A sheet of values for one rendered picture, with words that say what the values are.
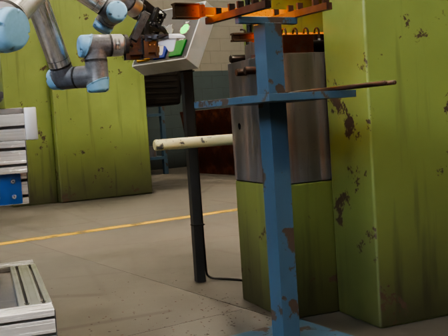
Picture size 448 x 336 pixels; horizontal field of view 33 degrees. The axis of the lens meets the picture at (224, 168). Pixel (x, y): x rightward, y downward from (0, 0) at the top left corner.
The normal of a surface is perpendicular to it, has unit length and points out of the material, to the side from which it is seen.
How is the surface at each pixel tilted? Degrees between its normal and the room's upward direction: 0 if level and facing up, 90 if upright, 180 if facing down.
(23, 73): 90
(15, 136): 90
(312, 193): 90
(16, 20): 94
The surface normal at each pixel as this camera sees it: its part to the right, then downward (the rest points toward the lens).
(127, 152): 0.44, 0.03
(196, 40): 0.73, 0.00
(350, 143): -0.92, 0.08
